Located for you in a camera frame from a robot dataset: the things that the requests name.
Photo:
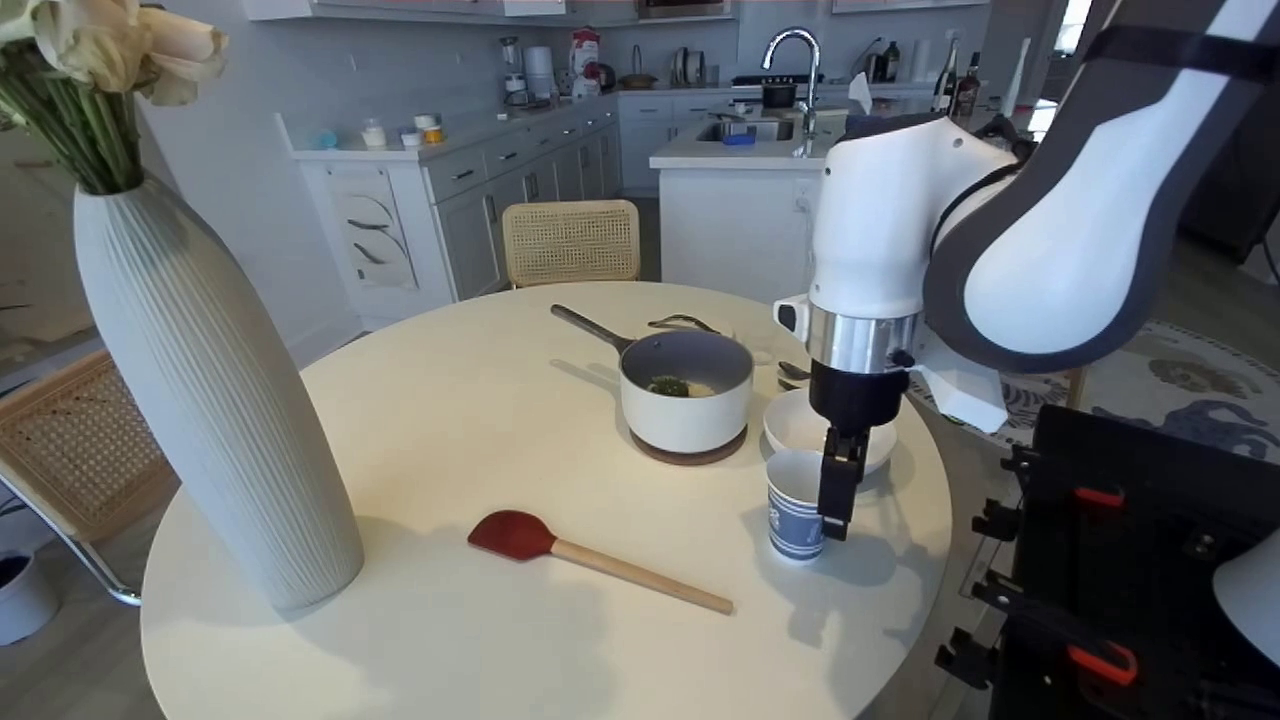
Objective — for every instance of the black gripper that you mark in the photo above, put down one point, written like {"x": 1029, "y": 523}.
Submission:
{"x": 854, "y": 407}

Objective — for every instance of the blue white paper cup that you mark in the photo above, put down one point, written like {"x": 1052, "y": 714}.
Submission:
{"x": 794, "y": 505}

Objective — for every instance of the silver spoon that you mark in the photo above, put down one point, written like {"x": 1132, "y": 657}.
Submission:
{"x": 794, "y": 371}

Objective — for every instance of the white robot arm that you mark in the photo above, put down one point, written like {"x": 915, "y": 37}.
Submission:
{"x": 951, "y": 260}

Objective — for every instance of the white ceramic bowl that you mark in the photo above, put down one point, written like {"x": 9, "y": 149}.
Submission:
{"x": 794, "y": 425}

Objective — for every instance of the white saucepan grey interior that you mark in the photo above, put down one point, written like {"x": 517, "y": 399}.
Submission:
{"x": 683, "y": 388}

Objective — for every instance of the white kitchen island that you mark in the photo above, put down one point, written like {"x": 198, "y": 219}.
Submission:
{"x": 737, "y": 203}

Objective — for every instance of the black robot cart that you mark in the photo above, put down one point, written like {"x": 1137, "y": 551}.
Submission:
{"x": 1111, "y": 609}

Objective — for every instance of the patterned round rug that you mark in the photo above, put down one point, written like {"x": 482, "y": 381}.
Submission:
{"x": 1195, "y": 388}

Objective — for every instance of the wicker chair far side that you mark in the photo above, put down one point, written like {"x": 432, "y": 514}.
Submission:
{"x": 556, "y": 242}

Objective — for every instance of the chrome kitchen faucet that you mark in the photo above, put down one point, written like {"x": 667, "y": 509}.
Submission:
{"x": 810, "y": 67}

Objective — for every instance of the white kitchen cabinet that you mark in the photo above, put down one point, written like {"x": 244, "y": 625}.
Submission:
{"x": 417, "y": 226}

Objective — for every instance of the tall white ribbed vase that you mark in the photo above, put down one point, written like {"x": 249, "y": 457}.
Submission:
{"x": 219, "y": 388}

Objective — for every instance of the wicker chair near vase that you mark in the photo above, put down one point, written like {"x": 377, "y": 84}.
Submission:
{"x": 83, "y": 457}

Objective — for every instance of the cream calla lily bouquet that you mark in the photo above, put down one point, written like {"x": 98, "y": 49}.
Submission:
{"x": 74, "y": 72}

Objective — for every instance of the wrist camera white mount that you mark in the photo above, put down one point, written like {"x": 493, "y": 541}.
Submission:
{"x": 964, "y": 388}

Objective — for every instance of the red spatula wooden handle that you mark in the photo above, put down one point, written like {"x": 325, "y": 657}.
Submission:
{"x": 524, "y": 538}

